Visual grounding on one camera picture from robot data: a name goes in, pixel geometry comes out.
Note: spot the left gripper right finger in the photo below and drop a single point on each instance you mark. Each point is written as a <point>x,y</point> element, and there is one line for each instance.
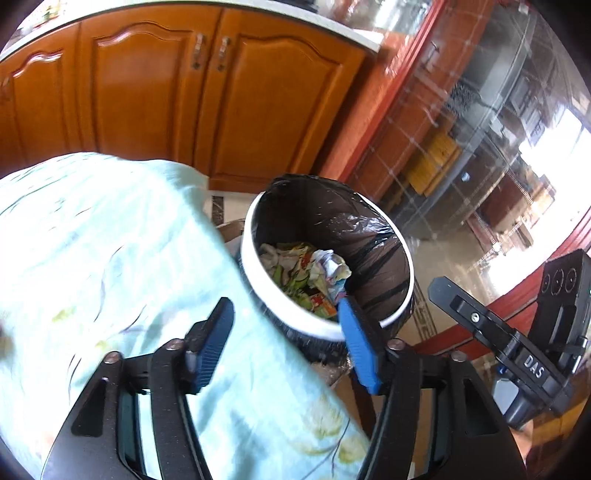
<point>367,346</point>

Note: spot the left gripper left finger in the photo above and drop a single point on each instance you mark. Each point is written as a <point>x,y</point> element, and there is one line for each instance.
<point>204,344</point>

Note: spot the white paper ball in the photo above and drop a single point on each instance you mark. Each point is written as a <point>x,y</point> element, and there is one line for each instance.
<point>328,273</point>

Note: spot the green drink pouch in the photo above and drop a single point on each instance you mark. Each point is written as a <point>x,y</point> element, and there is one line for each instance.
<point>288,265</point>

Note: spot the white trash bin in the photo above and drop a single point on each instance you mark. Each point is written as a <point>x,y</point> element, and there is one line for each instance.
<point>310,243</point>

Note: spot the wooden lower kitchen cabinets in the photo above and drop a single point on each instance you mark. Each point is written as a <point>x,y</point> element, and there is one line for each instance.
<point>242,91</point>

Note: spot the person's right hand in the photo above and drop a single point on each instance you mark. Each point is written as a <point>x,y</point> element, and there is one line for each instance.
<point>523,438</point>

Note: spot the light blue floral tablecloth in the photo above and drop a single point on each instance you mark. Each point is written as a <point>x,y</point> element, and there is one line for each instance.
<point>100,254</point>

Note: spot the glass door with red frame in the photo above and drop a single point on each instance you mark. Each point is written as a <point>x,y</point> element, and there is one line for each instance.
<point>471,130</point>

